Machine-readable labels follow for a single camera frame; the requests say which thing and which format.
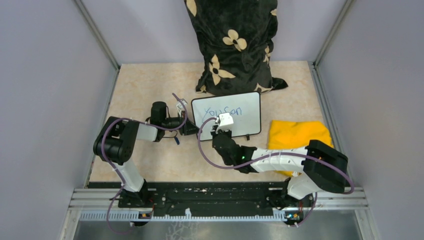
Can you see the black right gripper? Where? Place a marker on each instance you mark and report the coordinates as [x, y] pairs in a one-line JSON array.
[[229, 132]]

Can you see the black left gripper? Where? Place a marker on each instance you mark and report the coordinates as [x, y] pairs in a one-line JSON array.
[[188, 128]]

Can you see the white whiteboard black frame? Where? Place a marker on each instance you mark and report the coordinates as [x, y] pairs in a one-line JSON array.
[[245, 109]]

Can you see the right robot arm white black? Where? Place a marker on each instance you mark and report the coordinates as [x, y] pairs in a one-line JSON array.
[[317, 166]]

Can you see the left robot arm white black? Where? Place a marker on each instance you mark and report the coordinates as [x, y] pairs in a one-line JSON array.
[[116, 141]]

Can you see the yellow cloth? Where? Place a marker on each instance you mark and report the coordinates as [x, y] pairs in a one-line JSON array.
[[292, 135]]

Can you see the black floral pillow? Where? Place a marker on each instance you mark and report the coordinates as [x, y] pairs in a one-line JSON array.
[[235, 38]]

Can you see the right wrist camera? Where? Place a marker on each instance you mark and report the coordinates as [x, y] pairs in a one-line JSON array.
[[223, 123]]

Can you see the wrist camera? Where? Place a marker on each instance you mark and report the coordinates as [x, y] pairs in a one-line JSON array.
[[181, 106], [223, 123]]

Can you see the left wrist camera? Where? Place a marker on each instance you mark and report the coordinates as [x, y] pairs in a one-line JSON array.
[[181, 106]]

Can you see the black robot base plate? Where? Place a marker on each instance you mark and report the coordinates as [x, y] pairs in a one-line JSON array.
[[213, 199]]

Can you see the white toothed cable rail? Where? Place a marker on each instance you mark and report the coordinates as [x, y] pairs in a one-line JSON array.
[[198, 217]]

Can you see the aluminium frame post left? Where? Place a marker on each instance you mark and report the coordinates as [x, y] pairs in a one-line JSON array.
[[95, 31]]

